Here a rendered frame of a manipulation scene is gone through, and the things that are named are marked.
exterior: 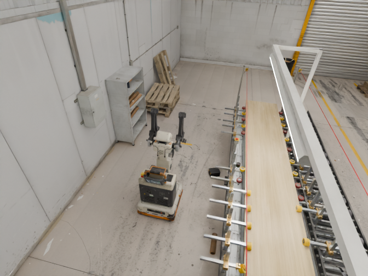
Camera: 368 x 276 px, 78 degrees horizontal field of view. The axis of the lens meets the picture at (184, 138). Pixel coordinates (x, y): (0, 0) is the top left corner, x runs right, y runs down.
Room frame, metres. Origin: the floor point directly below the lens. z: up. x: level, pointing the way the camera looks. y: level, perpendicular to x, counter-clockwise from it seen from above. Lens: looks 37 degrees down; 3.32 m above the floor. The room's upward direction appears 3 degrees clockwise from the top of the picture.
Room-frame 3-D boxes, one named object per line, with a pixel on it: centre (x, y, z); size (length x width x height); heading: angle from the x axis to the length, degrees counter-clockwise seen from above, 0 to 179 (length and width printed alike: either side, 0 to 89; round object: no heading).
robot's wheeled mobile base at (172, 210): (2.49, 0.35, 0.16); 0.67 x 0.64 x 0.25; 169
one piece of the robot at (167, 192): (2.40, 0.37, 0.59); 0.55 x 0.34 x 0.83; 79
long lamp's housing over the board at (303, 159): (2.29, -1.06, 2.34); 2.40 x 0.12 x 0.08; 169
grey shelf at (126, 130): (4.54, 1.28, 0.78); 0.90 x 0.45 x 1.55; 169
